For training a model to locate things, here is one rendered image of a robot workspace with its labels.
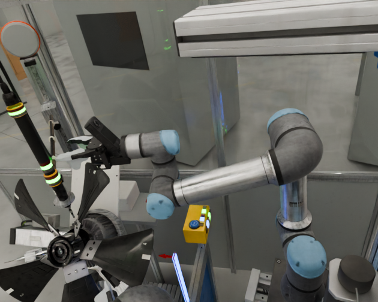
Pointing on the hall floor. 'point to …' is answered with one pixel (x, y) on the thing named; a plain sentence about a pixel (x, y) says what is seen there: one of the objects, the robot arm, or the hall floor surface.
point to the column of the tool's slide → (49, 98)
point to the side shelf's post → (153, 260)
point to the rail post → (212, 277)
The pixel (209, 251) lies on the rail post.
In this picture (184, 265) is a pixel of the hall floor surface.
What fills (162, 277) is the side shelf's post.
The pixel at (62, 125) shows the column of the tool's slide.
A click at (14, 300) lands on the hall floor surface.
